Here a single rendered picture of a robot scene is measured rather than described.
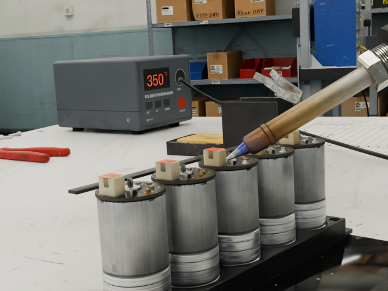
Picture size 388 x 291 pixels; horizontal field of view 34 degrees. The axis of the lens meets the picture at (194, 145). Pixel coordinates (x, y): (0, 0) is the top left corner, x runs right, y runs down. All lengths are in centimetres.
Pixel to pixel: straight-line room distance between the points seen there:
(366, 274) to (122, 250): 11
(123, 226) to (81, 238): 17
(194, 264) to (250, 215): 4
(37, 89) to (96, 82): 532
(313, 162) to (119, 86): 52
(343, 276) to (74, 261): 15
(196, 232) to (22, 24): 599
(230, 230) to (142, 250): 5
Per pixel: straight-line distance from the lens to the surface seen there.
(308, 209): 30
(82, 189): 23
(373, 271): 29
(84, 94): 84
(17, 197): 51
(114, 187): 21
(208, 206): 24
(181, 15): 480
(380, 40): 25
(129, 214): 21
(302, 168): 30
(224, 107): 48
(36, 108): 617
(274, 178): 28
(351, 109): 442
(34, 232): 41
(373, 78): 24
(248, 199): 26
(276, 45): 502
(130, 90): 79
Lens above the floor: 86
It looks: 9 degrees down
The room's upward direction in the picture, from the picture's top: 3 degrees counter-clockwise
